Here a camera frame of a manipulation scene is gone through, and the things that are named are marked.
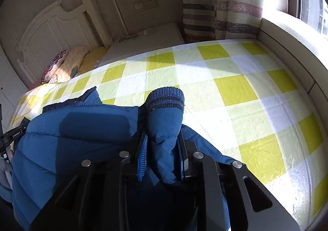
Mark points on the white bed headboard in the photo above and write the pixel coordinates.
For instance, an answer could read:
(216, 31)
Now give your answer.
(51, 28)

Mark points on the wall socket panel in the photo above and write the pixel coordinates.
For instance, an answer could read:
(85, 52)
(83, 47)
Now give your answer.
(144, 4)

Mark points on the pink pillow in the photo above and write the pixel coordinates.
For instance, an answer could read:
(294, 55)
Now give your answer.
(73, 63)

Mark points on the purple floral pillow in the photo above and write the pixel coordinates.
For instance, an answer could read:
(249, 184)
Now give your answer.
(55, 67)

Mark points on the orange floral quilt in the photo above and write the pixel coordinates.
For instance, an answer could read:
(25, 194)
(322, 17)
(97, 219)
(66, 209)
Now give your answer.
(93, 58)

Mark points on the white nightstand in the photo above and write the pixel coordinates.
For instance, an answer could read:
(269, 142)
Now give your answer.
(143, 46)

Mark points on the yellow checkered bed sheet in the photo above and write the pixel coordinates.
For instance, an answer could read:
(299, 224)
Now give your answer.
(230, 92)

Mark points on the patterned cream curtain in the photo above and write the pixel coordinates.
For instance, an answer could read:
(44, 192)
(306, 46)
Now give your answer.
(220, 2)

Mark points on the thin white pole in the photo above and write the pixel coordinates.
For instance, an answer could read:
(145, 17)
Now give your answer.
(117, 10)

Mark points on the cream window sill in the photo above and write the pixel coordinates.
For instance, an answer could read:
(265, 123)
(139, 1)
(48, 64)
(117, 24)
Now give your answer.
(289, 41)

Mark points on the white wardrobe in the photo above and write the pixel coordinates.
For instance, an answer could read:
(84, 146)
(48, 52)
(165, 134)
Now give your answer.
(10, 92)

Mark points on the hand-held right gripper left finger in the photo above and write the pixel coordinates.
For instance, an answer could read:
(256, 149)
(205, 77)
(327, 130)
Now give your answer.
(142, 159)

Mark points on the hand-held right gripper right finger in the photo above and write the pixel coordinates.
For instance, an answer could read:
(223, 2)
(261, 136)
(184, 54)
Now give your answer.
(182, 159)

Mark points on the blue quilted jacket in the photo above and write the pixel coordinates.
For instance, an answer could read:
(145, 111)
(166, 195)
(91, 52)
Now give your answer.
(76, 128)

